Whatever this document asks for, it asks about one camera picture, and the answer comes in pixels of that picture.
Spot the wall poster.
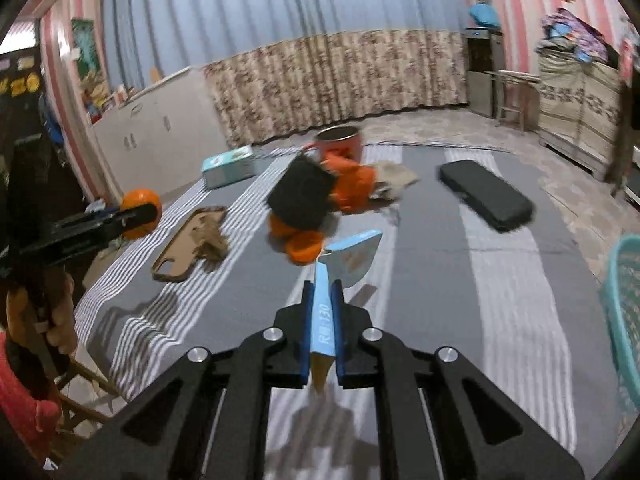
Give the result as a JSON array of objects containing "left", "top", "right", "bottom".
[{"left": 70, "top": 17, "right": 114, "bottom": 112}]

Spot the light blue cardboard piece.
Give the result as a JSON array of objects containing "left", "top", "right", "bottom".
[{"left": 310, "top": 230, "right": 384, "bottom": 397}]

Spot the cabinet with beige patterned cover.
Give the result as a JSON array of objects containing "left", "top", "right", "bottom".
[{"left": 537, "top": 52, "right": 624, "bottom": 181}]

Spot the brown cardboard piece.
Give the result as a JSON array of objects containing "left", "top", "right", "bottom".
[{"left": 151, "top": 205, "right": 230, "bottom": 284}]

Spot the small folding table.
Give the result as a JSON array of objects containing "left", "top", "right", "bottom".
[{"left": 485, "top": 70, "right": 541, "bottom": 131}]

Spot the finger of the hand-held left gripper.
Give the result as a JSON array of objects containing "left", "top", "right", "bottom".
[
  {"left": 62, "top": 207, "right": 128, "bottom": 228},
  {"left": 17, "top": 204, "right": 160, "bottom": 263}
]

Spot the white cabinet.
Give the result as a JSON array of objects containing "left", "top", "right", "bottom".
[{"left": 90, "top": 65, "right": 231, "bottom": 202}]

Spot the floral beige curtain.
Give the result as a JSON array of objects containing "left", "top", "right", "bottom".
[{"left": 202, "top": 27, "right": 471, "bottom": 149}]

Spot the grey water dispenser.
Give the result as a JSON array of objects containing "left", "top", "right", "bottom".
[{"left": 465, "top": 27, "right": 506, "bottom": 119}]

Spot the grey striped table cloth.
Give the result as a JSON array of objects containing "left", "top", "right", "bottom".
[{"left": 72, "top": 142, "right": 626, "bottom": 480}]

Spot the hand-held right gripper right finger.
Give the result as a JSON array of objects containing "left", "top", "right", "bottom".
[{"left": 331, "top": 280, "right": 587, "bottom": 480}]

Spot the pile of colourful clothes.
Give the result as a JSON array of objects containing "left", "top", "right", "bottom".
[{"left": 535, "top": 7, "right": 624, "bottom": 66}]

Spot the blue curtain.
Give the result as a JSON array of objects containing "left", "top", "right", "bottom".
[{"left": 100, "top": 0, "right": 469, "bottom": 97}]

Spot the teal plastic basket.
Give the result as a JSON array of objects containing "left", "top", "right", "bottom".
[{"left": 597, "top": 234, "right": 640, "bottom": 413}]

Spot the person's left forearm red sleeve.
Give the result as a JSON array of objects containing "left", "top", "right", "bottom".
[{"left": 0, "top": 330, "right": 65, "bottom": 466}]

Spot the black glasses case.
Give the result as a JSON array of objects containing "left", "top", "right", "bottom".
[{"left": 437, "top": 159, "right": 536, "bottom": 234}]

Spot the pink steel-lined cup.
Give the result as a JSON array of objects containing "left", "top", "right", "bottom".
[{"left": 302, "top": 125, "right": 366, "bottom": 164}]

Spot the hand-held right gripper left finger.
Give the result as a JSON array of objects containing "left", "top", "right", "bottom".
[{"left": 55, "top": 280, "right": 321, "bottom": 480}]

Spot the orange fruit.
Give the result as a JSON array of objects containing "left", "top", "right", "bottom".
[{"left": 120, "top": 188, "right": 164, "bottom": 241}]

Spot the blue covered vase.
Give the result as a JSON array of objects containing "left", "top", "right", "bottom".
[{"left": 468, "top": 0, "right": 501, "bottom": 30}]

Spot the wooden chair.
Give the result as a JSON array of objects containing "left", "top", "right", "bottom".
[{"left": 50, "top": 357, "right": 123, "bottom": 461}]

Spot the person's left hand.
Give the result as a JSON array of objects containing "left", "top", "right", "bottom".
[{"left": 6, "top": 274, "right": 79, "bottom": 357}]

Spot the teal tissue box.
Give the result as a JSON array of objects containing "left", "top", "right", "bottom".
[{"left": 201, "top": 145, "right": 274, "bottom": 190}]

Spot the orange peel piece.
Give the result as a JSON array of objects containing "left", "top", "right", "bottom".
[
  {"left": 285, "top": 230, "right": 326, "bottom": 266},
  {"left": 267, "top": 215, "right": 301, "bottom": 242}
]

